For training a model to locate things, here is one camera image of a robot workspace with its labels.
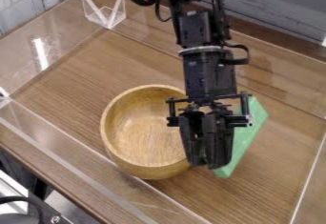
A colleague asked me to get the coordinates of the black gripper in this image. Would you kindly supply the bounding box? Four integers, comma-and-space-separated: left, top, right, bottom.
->
168, 46, 250, 169

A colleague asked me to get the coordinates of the green rectangular block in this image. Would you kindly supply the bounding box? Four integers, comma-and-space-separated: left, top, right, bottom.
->
213, 96, 269, 178

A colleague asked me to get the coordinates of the brown wooden bowl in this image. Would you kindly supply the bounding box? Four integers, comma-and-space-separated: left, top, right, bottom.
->
99, 84, 190, 180

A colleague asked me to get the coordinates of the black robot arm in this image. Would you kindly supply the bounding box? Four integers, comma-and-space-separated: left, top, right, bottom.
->
131, 0, 250, 169

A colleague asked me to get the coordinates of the clear acrylic tray wall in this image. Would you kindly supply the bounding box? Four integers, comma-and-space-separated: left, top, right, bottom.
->
0, 0, 326, 224

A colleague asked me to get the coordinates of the clear acrylic corner bracket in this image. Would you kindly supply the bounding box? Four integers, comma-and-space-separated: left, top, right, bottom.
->
82, 0, 126, 30

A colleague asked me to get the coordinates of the black metal table frame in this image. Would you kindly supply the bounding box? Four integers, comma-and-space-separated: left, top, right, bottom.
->
0, 149, 101, 224

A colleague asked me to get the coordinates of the black cable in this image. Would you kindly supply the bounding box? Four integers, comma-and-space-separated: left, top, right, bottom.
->
0, 195, 49, 224

